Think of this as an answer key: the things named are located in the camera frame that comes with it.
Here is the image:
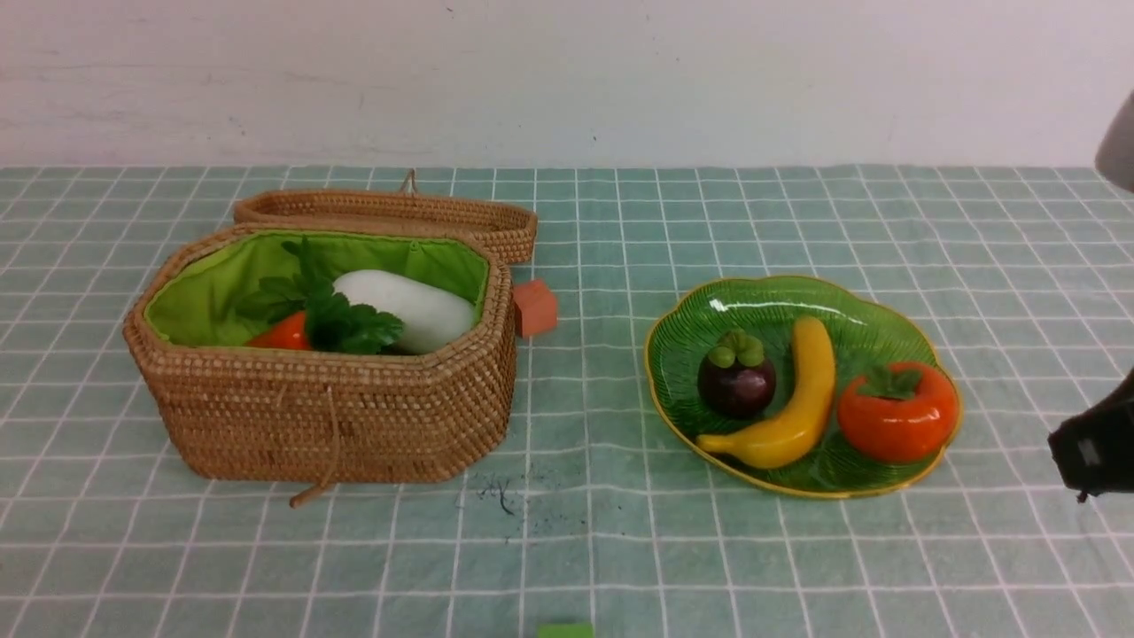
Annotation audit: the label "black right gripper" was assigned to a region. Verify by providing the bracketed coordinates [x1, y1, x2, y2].
[1046, 372, 1133, 504]

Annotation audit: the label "orange toy persimmon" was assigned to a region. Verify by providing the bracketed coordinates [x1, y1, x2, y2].
[835, 361, 960, 465]

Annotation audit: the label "yellow toy banana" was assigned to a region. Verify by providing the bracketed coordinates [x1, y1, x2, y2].
[696, 315, 837, 470]

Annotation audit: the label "purple toy mangosteen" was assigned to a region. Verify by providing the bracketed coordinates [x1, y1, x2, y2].
[696, 327, 777, 420]

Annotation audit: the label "white toy radish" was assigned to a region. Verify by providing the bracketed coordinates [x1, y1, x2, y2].
[235, 238, 479, 354]

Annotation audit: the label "orange toy carrot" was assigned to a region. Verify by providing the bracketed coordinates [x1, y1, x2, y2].
[245, 292, 406, 356]

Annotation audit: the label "green leaf glass plate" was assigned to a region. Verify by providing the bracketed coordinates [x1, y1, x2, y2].
[643, 277, 951, 500]

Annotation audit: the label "green checkered tablecloth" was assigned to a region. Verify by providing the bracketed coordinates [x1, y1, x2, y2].
[1, 165, 1131, 637]

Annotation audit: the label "green foam cube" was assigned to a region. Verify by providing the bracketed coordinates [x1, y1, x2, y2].
[535, 622, 595, 638]

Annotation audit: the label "orange foam cube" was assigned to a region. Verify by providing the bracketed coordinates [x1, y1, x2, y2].
[513, 278, 559, 338]

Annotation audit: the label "woven basket lid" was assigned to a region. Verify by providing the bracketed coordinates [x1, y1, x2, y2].
[232, 170, 538, 265]

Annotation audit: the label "woven wicker basket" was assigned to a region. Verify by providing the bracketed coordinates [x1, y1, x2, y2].
[122, 223, 516, 507]

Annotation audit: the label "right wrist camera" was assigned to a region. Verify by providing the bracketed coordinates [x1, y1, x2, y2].
[1094, 90, 1134, 194]

